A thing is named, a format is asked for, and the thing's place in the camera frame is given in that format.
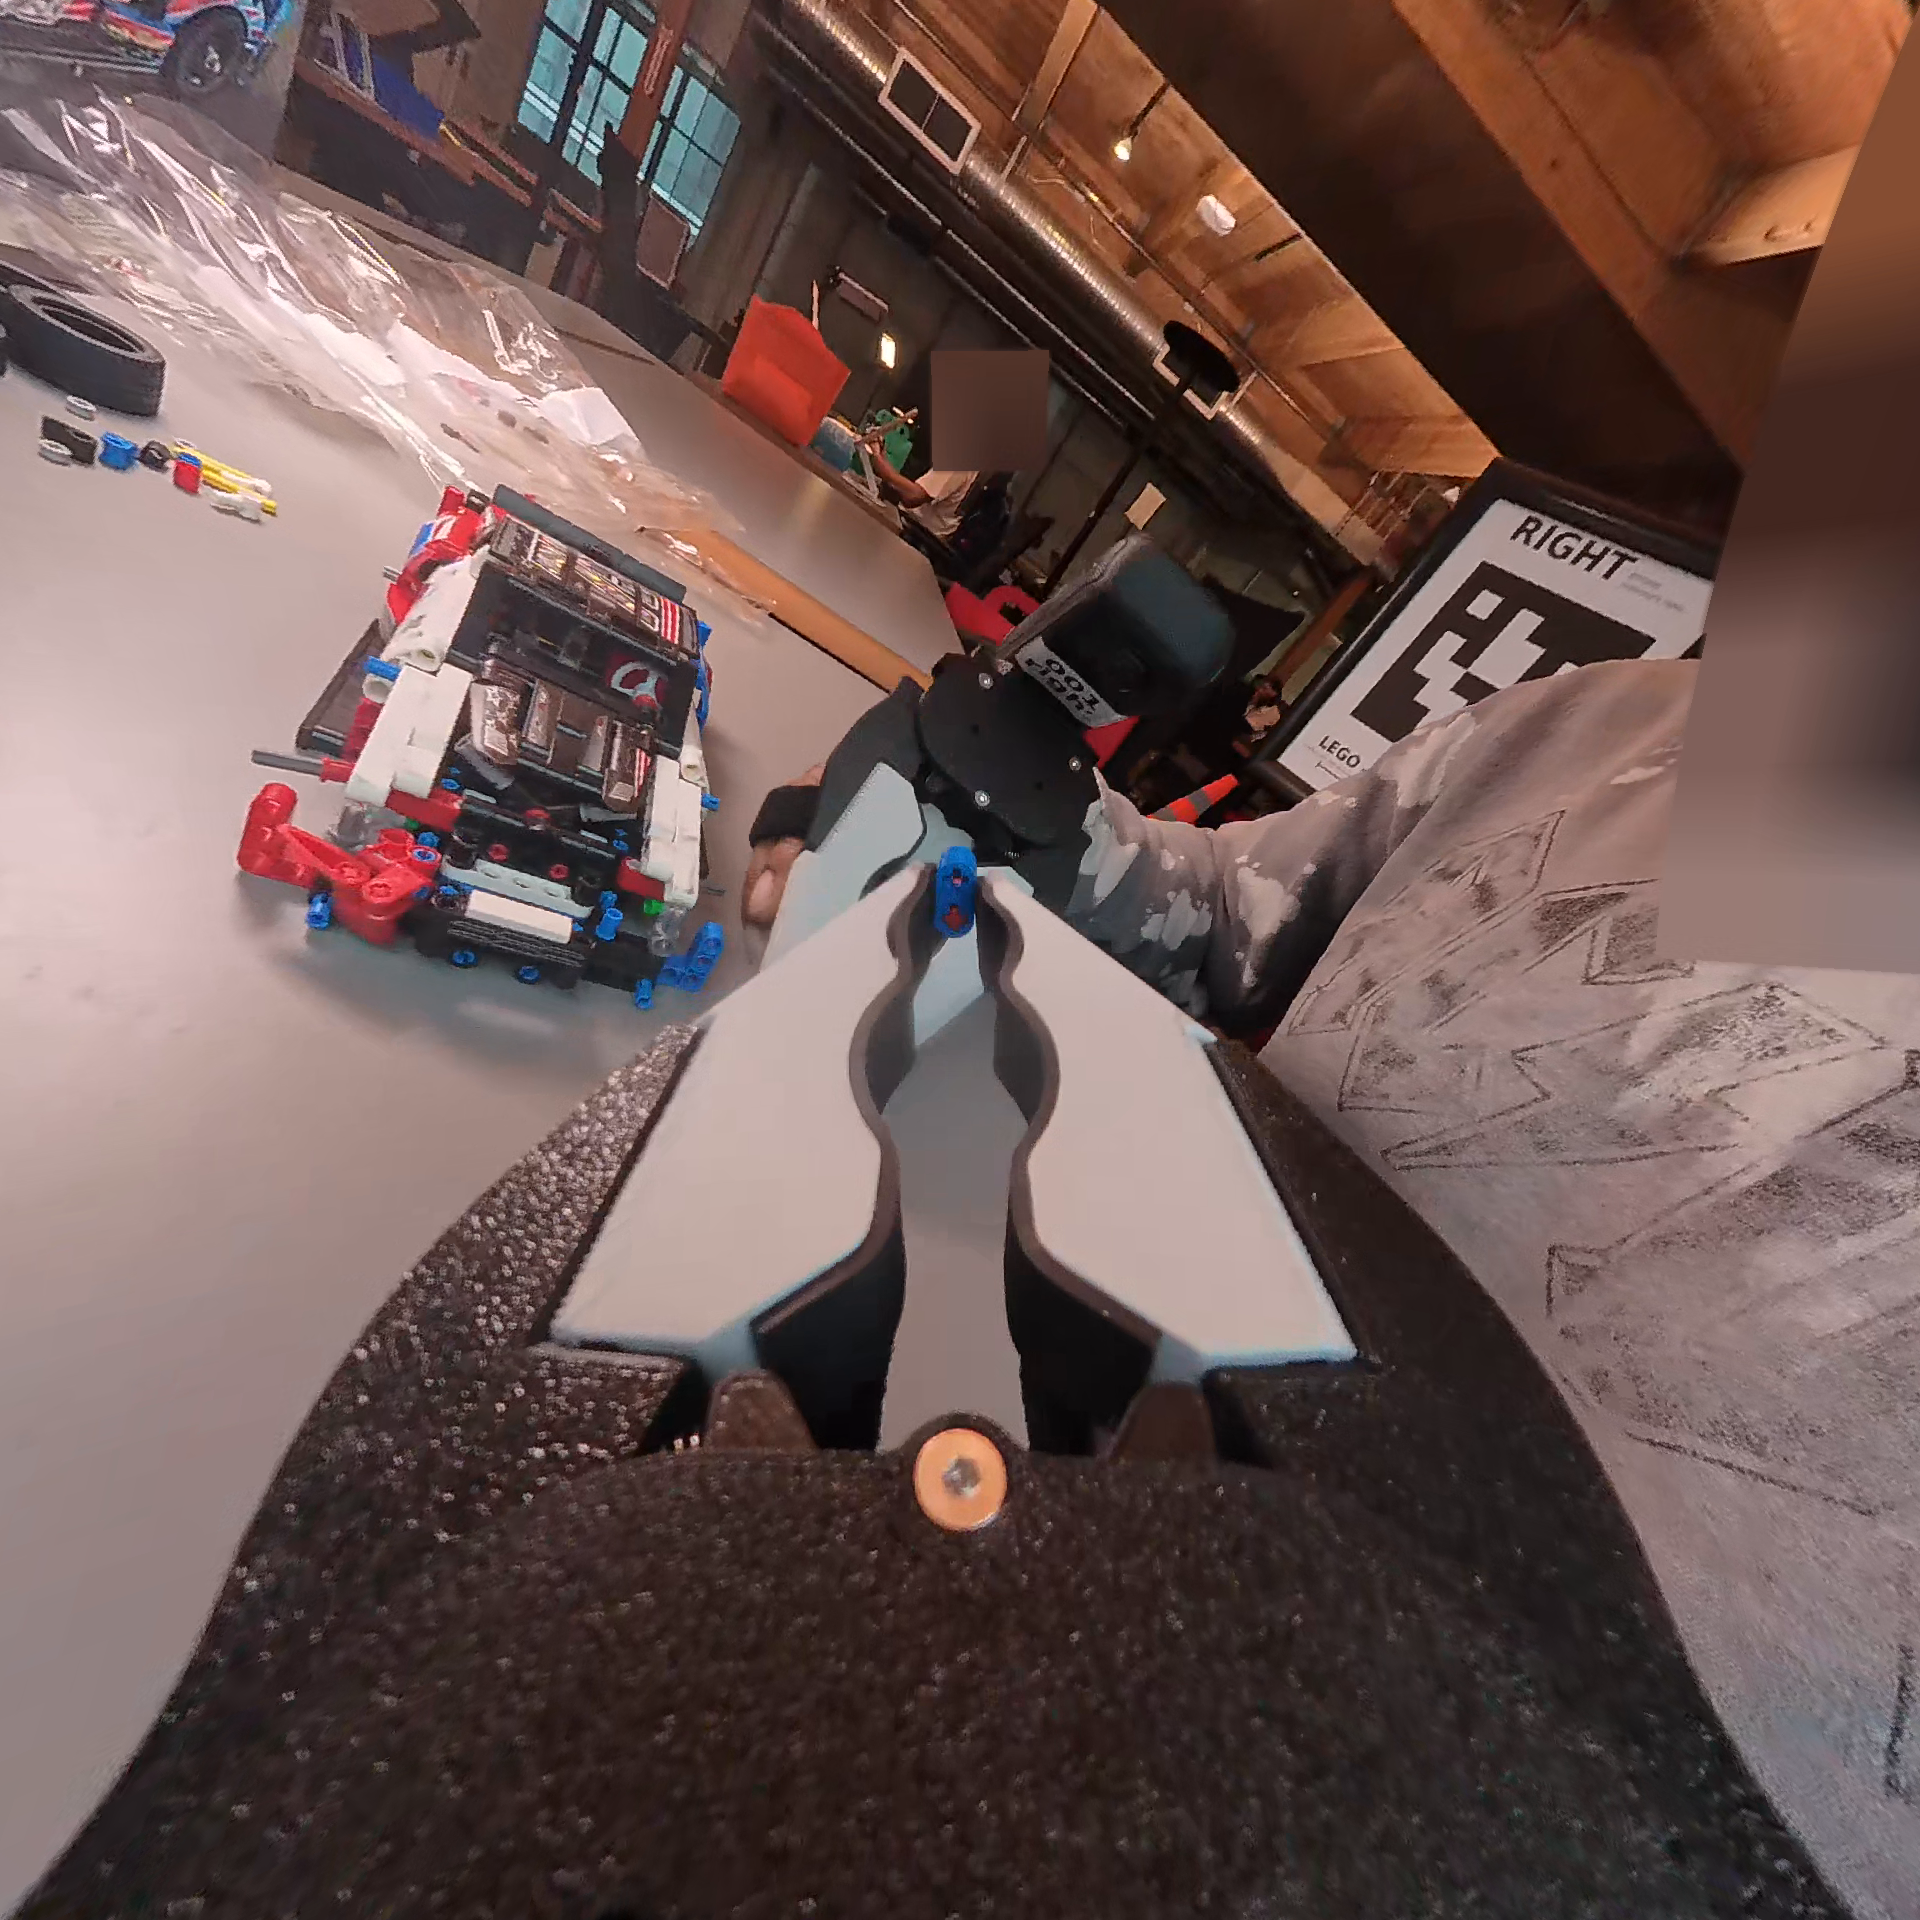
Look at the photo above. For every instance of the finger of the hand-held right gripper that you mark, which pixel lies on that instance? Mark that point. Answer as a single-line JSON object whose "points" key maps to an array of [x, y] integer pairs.
{"points": [[842, 885]]}

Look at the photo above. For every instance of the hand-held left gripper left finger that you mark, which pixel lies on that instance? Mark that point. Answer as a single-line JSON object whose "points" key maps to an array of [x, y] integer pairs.
{"points": [[737, 1187]]}

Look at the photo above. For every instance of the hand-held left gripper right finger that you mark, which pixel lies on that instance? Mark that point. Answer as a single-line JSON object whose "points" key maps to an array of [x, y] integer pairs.
{"points": [[1169, 1187]]}

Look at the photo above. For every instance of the blue brick connector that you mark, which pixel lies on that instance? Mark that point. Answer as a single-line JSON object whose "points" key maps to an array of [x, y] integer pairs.
{"points": [[956, 885]]}

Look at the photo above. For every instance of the person's right forearm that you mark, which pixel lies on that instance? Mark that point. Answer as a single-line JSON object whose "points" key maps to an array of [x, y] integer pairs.
{"points": [[1322, 858]]}

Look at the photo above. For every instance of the grey desk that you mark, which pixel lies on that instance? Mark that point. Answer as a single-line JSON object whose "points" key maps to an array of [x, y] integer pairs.
{"points": [[226, 1126]]}

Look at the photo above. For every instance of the person's right hand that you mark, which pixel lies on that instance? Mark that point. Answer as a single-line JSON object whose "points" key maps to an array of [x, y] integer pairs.
{"points": [[762, 885]]}

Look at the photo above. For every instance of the red plastic object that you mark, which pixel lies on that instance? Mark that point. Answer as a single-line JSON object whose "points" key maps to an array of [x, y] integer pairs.
{"points": [[991, 612]]}

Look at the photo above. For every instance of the orange traffic cone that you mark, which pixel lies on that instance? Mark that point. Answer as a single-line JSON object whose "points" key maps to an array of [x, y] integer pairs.
{"points": [[1200, 802]]}

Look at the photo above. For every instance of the brick toy car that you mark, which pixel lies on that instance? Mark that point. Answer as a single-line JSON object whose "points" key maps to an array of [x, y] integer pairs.
{"points": [[525, 721]]}

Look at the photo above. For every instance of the framed marker sign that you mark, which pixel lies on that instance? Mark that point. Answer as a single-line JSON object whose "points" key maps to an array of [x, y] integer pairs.
{"points": [[1529, 632]]}

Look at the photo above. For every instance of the red plastic bin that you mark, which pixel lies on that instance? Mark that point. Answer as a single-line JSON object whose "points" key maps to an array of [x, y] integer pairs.
{"points": [[787, 366]]}

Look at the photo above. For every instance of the person's torso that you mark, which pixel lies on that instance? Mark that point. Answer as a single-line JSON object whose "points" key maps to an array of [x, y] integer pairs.
{"points": [[1649, 1200]]}

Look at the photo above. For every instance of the white ceiling vent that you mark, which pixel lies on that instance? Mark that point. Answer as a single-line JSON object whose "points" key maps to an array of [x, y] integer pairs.
{"points": [[931, 106]]}

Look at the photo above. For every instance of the window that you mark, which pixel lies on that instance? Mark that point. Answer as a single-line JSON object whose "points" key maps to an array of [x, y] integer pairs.
{"points": [[632, 88]]}

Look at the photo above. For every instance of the clear plastic bags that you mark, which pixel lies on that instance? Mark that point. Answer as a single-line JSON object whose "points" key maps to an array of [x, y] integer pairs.
{"points": [[303, 285]]}

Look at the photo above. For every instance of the row of assorted brick parts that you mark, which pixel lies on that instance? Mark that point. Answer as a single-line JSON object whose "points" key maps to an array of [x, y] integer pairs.
{"points": [[151, 457]]}

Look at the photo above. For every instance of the black toy tyre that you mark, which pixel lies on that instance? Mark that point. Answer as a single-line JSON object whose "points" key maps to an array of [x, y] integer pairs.
{"points": [[89, 345]]}

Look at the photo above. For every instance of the toy car box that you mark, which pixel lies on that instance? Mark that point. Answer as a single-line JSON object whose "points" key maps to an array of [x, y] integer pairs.
{"points": [[151, 37]]}

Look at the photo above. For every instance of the metal ventilation duct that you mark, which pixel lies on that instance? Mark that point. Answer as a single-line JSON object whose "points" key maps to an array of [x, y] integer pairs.
{"points": [[1051, 255]]}

